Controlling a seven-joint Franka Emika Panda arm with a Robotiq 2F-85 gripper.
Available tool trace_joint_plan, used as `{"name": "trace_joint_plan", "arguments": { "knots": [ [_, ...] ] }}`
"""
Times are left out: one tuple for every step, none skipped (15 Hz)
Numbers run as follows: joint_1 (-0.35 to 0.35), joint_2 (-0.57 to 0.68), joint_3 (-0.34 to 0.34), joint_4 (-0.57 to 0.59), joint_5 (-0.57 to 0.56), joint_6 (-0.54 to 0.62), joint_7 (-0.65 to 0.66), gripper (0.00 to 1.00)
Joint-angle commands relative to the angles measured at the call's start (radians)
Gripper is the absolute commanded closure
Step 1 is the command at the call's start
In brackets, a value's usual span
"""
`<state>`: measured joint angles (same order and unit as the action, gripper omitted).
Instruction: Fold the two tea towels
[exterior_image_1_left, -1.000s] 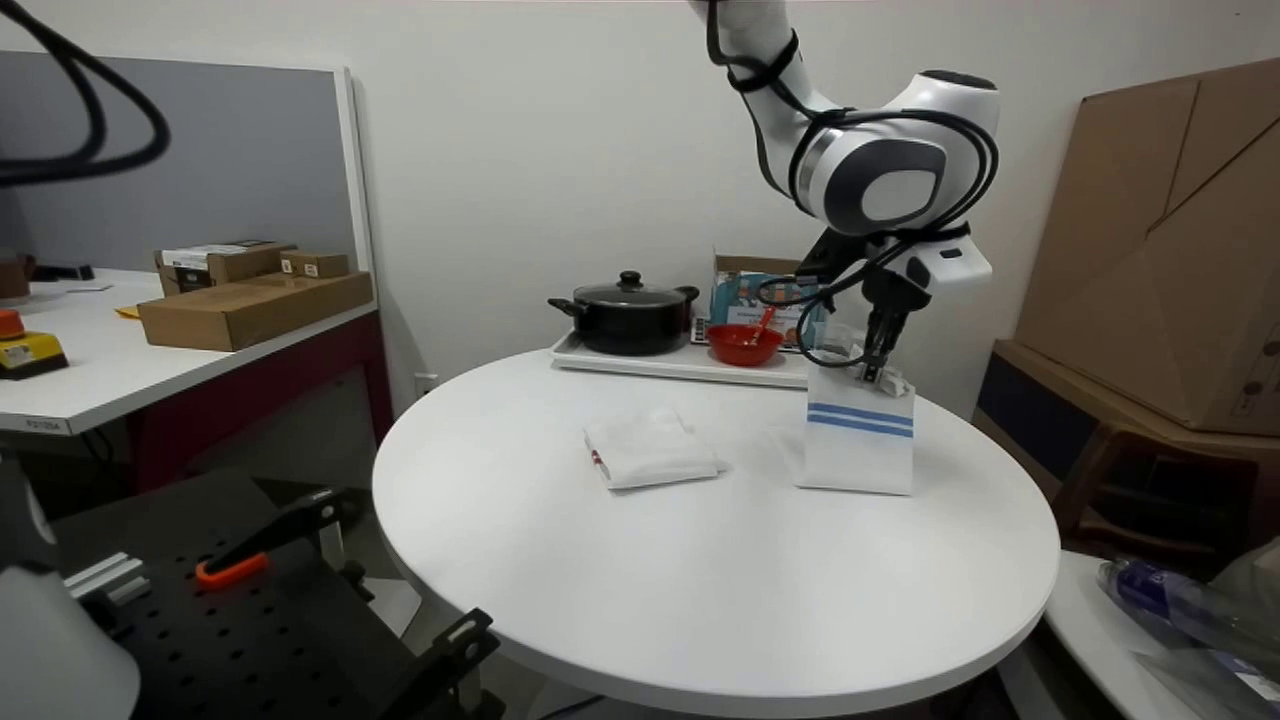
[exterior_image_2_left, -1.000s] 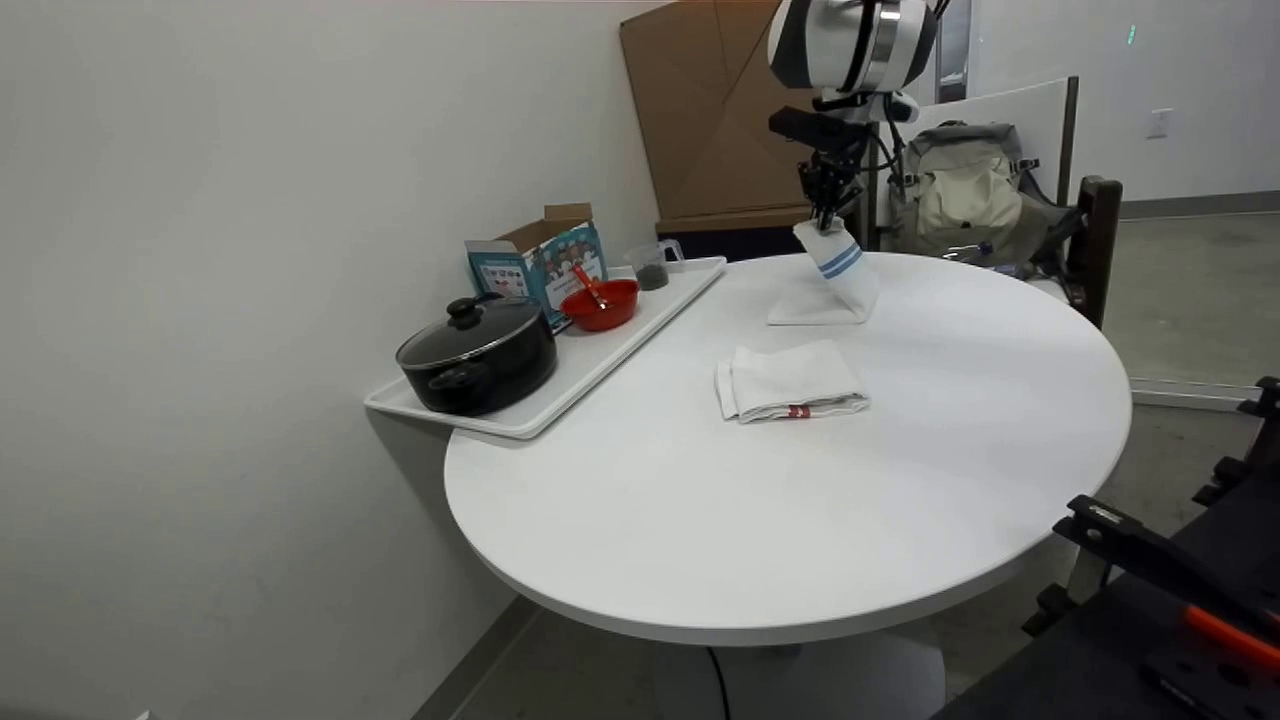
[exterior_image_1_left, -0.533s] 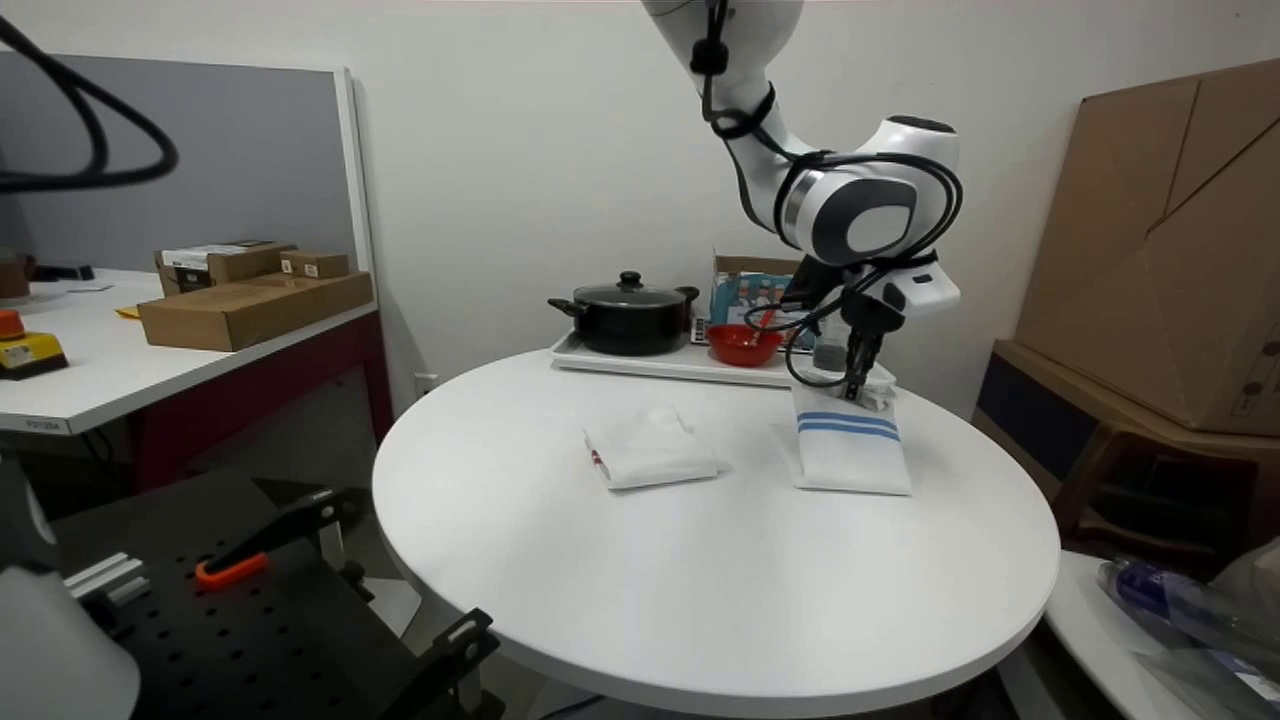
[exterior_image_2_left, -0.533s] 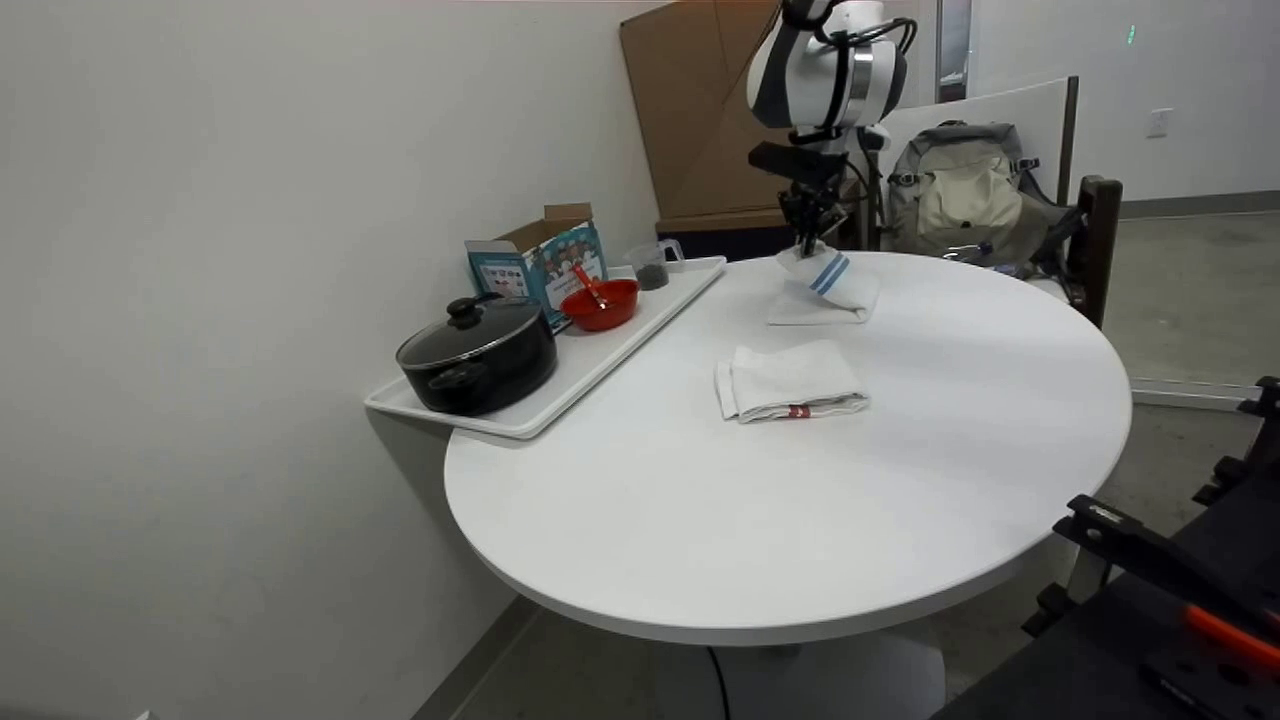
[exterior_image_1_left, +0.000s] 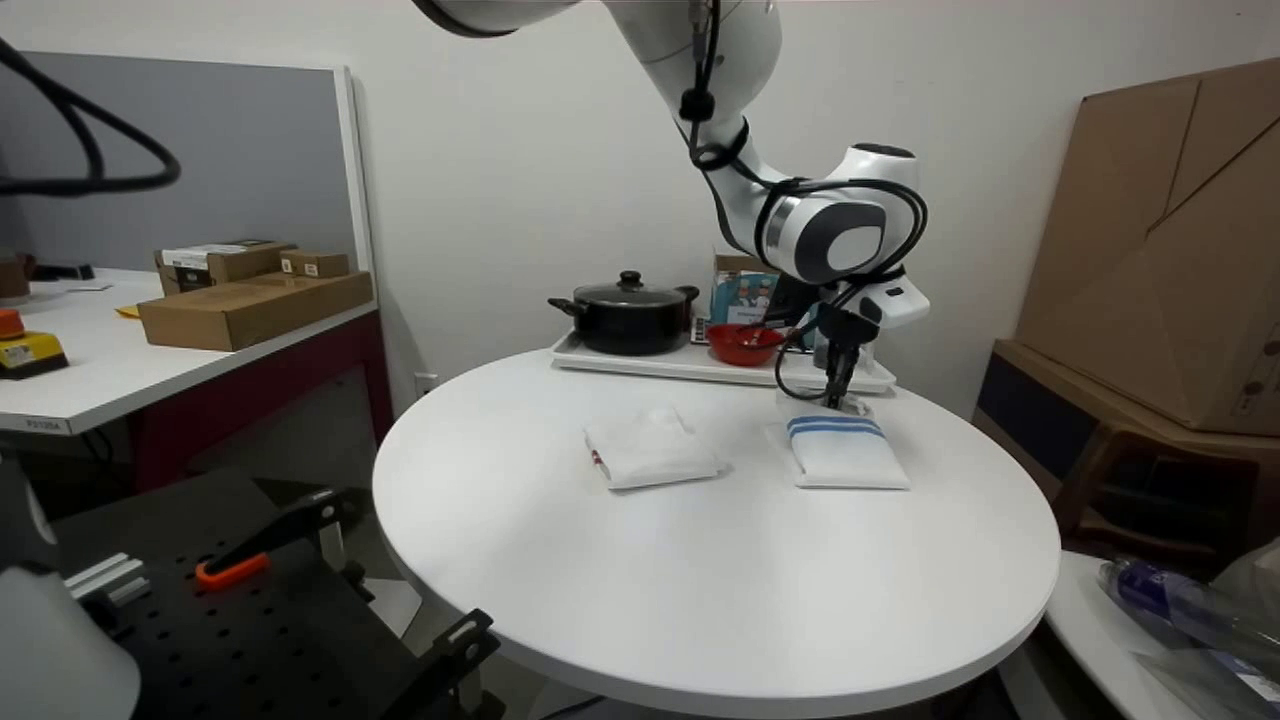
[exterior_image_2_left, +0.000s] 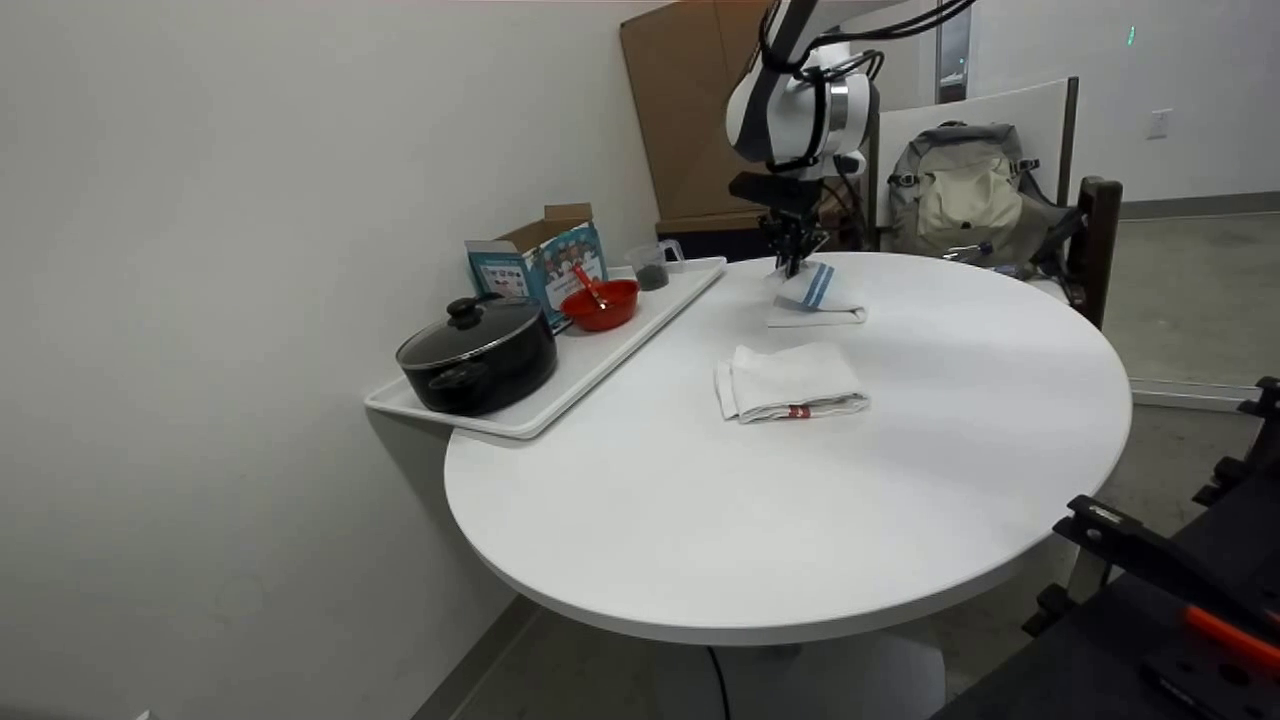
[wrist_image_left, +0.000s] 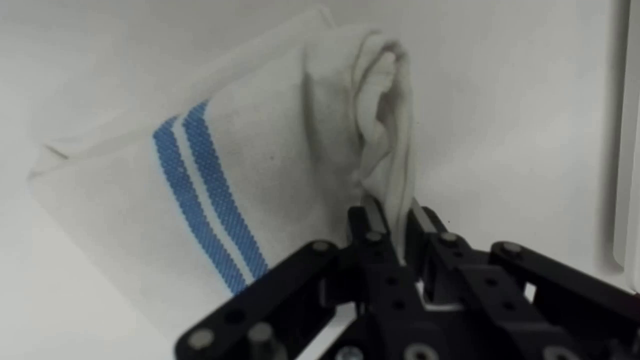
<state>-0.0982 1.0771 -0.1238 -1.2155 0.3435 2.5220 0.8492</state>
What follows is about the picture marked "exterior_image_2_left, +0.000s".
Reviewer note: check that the dark wooden chair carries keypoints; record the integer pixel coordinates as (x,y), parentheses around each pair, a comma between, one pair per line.
(1097,244)

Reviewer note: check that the white table pedestal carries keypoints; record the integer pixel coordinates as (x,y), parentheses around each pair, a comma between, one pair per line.
(840,680)

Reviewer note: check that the black pot with lid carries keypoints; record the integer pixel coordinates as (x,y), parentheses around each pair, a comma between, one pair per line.
(480,362)

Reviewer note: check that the grey backpack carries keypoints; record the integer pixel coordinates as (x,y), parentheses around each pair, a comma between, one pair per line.
(965,193)

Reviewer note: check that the blue printed cardboard box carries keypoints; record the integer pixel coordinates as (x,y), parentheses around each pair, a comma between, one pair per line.
(560,254)

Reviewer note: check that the dark vertical wall strip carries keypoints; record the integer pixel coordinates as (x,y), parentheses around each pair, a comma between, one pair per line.
(955,63)

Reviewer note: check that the small grey cup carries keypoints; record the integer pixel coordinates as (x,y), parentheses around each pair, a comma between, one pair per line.
(650,278)

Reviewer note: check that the large brown cardboard sheets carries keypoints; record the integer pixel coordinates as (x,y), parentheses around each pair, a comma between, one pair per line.
(681,106)

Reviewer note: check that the blue-striped white tea towel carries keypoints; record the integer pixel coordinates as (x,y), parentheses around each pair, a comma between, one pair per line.
(827,299)

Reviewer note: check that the white mug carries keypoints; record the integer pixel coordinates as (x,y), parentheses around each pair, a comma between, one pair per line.
(669,251)

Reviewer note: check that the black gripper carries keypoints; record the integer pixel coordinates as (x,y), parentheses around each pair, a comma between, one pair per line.
(807,226)

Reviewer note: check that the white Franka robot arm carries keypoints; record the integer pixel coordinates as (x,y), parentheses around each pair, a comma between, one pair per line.
(802,115)

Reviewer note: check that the white rectangular tray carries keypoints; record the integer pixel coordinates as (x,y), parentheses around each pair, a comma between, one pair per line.
(591,364)

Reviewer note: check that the white wall outlet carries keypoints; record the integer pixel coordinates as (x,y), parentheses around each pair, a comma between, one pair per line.
(1158,120)

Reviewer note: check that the red-striped white tea towel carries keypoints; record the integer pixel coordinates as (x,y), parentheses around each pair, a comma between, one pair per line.
(792,381)

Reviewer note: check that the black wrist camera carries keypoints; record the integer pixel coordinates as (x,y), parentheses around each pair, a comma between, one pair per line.
(765,189)

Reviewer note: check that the red bowl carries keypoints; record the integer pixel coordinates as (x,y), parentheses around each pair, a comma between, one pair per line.
(601,310)

